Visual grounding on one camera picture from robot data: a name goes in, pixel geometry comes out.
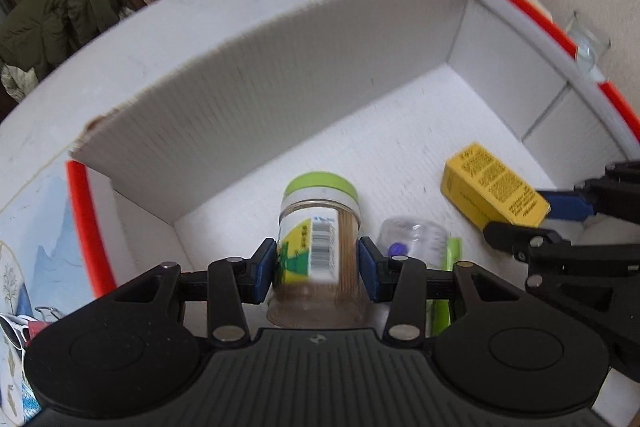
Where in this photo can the clear plastic bottle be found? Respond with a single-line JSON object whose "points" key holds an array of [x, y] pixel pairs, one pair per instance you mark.
{"points": [[420, 239]]}

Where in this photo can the clear drinking glass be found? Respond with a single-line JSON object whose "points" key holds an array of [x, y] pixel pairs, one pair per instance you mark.
{"points": [[591, 44]]}

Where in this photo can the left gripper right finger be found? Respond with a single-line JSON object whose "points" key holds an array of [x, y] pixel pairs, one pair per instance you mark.
{"points": [[405, 284]]}

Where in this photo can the white sunglasses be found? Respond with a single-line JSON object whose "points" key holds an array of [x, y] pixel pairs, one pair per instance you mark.
{"points": [[16, 330]]}

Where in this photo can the green white tube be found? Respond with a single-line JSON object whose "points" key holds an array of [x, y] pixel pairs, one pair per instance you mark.
{"points": [[439, 309]]}

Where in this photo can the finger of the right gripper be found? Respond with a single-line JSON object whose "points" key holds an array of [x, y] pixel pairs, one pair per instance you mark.
{"points": [[615, 194], [525, 241]]}

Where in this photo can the red white cardboard box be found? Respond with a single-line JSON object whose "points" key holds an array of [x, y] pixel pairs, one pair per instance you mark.
{"points": [[382, 92]]}

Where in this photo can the blue landscape table mat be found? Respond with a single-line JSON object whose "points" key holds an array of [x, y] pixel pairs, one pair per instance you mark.
{"points": [[42, 272]]}

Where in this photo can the yellow small box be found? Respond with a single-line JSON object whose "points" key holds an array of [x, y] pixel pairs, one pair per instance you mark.
{"points": [[485, 190]]}

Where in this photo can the red binder clip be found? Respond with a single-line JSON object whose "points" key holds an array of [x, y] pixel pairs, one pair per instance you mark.
{"points": [[42, 321]]}

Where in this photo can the olive green jacket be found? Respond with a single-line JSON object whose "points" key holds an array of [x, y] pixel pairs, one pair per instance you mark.
{"points": [[40, 35]]}

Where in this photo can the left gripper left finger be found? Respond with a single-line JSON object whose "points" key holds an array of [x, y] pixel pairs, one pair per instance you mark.
{"points": [[226, 286]]}

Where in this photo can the toothpick jar green lid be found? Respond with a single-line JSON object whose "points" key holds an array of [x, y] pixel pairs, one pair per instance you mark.
{"points": [[317, 282]]}

